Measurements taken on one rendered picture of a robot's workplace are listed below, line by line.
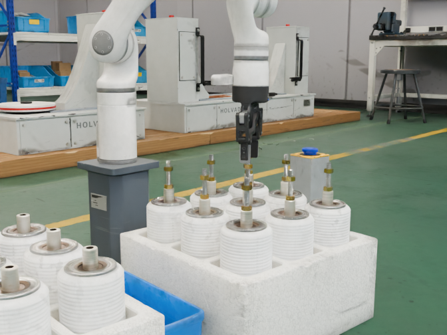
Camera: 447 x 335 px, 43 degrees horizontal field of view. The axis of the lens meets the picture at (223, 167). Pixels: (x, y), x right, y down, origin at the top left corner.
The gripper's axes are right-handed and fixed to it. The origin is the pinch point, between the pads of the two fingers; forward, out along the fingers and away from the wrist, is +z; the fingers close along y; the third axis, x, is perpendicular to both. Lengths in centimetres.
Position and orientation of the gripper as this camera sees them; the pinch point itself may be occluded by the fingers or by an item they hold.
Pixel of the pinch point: (249, 153)
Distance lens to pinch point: 119.8
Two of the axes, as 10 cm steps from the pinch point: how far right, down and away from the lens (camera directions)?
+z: -0.1, 9.8, 1.9
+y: 2.9, -1.8, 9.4
